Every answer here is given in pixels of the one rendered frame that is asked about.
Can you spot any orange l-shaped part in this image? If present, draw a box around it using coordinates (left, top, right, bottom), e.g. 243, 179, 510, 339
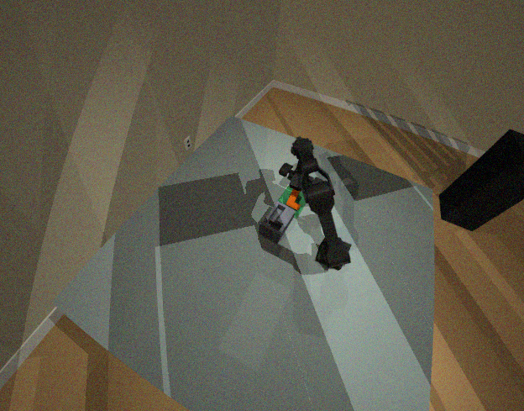
286, 189, 301, 210

